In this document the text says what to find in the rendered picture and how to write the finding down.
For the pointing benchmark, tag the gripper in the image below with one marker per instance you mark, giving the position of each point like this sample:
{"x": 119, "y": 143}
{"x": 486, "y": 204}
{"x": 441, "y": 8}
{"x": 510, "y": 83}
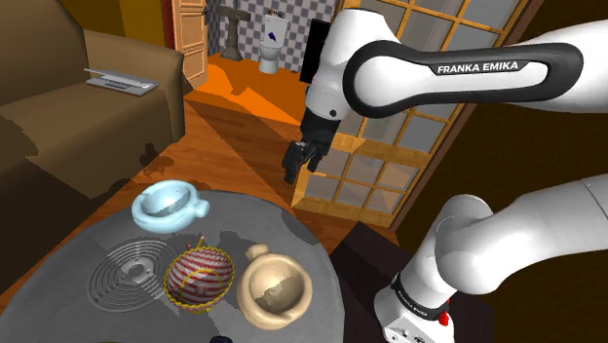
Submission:
{"x": 319, "y": 127}

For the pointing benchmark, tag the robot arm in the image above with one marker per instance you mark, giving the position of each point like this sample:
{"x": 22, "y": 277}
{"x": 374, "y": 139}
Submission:
{"x": 479, "y": 242}

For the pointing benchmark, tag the wooden framed glass door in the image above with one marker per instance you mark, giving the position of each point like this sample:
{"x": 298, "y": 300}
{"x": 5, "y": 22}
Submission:
{"x": 375, "y": 147}

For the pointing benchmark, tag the white toilet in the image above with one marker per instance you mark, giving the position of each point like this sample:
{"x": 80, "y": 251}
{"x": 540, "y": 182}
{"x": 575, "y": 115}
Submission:
{"x": 271, "y": 45}

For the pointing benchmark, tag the red white striped bowl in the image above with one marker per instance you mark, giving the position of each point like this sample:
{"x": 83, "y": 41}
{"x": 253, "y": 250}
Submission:
{"x": 202, "y": 278}

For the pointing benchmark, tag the pale wooden door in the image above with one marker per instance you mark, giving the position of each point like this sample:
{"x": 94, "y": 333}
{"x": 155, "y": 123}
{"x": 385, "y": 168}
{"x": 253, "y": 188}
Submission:
{"x": 190, "y": 38}

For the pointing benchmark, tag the small black object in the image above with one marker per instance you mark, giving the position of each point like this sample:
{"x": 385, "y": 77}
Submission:
{"x": 221, "y": 339}

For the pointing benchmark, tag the grey laptop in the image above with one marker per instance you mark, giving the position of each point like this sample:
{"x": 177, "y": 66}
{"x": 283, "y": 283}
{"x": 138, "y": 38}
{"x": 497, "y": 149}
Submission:
{"x": 121, "y": 83}

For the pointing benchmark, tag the grey ridged plate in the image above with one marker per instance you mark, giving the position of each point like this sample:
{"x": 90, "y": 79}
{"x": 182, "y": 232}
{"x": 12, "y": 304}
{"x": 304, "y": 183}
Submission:
{"x": 109, "y": 285}

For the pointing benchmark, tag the brown sofa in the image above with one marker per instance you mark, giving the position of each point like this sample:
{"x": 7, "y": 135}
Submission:
{"x": 71, "y": 123}

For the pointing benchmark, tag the round grey table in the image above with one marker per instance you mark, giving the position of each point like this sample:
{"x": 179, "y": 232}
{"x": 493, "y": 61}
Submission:
{"x": 52, "y": 294}

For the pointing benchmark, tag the grey pedestal washbasin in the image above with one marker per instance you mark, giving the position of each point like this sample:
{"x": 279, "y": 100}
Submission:
{"x": 233, "y": 38}

